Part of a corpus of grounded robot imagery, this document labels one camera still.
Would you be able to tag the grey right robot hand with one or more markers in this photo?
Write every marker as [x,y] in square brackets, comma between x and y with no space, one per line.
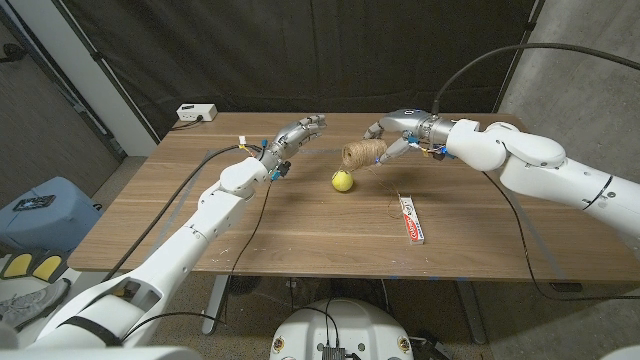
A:
[410,122]

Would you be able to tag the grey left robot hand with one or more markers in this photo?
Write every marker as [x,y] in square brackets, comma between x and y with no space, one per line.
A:
[290,140]

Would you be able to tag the brown twine spool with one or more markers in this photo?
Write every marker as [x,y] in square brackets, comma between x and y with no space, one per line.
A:
[362,152]

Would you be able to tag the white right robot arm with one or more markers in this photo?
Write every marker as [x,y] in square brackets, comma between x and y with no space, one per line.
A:
[535,155]

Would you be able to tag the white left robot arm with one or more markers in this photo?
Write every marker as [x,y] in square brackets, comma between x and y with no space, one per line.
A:
[200,230]

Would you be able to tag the yellow tennis ball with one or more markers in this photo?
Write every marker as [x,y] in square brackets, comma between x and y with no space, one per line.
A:
[342,181]

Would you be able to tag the black backdrop curtain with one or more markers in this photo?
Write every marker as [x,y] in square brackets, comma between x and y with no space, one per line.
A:
[300,50]

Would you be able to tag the white red toothpaste box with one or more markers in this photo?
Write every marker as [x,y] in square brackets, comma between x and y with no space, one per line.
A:
[411,220]

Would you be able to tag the white power strip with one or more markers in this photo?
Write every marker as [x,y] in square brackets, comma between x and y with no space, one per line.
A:
[196,112]

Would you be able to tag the black backdrop pole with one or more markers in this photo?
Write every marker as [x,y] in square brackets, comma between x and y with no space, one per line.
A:
[101,62]
[515,62]

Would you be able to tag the white table leg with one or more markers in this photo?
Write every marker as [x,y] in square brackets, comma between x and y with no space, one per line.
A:
[215,305]

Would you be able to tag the white robot torso base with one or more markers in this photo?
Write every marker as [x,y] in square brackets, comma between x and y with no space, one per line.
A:
[345,325]

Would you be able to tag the grey table leg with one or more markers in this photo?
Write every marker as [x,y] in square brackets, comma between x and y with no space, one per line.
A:
[471,310]

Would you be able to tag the blue plastic bin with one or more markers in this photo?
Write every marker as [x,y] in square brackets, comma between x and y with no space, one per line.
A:
[55,225]

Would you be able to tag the white floor platform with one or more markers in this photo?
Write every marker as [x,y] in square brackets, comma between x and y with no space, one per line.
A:
[82,282]

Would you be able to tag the black flat device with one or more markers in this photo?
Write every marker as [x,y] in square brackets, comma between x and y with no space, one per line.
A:
[34,202]

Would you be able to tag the yellow black foot pedal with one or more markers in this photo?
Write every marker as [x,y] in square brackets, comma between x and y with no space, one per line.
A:
[17,265]
[47,267]

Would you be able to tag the grey sneaker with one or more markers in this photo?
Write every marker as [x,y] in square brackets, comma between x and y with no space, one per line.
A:
[25,305]

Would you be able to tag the black wall hook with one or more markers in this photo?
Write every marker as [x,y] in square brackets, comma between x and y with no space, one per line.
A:
[12,51]

